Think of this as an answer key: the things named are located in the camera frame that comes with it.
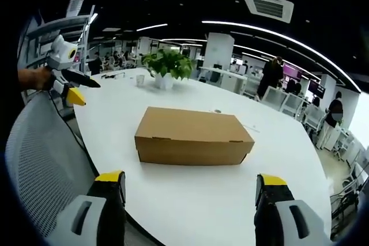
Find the white office desk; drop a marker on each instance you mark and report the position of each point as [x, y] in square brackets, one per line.
[227, 77]

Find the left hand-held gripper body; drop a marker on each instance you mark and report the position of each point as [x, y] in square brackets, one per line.
[61, 56]

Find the white metal shelf rack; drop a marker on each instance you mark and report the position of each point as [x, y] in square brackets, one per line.
[57, 41]

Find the white mesh office chair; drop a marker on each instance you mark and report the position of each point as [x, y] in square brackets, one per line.
[292, 105]
[274, 97]

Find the green potted plant white pot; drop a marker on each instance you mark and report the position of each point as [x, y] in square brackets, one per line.
[167, 67]

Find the ceiling air conditioner vent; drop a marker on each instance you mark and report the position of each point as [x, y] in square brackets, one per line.
[268, 7]

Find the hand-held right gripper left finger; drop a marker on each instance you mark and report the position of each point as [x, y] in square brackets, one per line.
[86, 217]

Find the person's left hand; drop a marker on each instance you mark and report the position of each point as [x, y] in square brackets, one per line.
[36, 78]

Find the brown cardboard shoe box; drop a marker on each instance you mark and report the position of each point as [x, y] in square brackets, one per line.
[190, 138]

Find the purple lit monitor screen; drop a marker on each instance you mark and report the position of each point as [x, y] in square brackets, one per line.
[291, 72]

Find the grey mesh office chair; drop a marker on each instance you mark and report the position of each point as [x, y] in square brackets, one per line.
[46, 159]

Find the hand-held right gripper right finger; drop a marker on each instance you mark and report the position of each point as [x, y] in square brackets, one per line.
[284, 217]

